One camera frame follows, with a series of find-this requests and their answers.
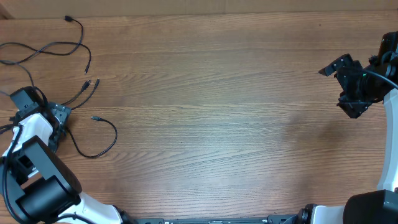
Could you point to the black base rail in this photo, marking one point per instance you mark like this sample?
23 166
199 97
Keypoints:
271 219

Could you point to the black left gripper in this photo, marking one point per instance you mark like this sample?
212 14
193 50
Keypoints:
60 111

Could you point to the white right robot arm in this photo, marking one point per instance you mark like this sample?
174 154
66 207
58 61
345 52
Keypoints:
379 206

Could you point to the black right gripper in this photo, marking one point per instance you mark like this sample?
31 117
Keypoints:
354 107

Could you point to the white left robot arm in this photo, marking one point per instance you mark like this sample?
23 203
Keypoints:
37 187

